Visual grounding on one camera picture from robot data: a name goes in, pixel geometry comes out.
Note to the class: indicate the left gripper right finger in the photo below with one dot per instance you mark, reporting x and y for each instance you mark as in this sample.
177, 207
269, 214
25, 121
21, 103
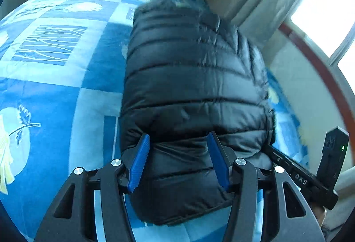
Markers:
287, 215

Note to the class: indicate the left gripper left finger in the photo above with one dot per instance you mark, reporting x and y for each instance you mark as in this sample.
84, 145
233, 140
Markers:
71, 215

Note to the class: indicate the black quilted puffer jacket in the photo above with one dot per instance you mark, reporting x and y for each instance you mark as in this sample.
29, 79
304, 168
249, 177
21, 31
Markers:
190, 73

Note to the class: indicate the person's right hand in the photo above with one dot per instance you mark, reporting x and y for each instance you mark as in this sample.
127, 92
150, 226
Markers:
319, 212

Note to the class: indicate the right window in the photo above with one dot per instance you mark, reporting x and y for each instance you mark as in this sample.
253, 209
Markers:
320, 82

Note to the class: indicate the blue patterned bed sheet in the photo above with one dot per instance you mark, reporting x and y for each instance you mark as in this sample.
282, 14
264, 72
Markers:
62, 71

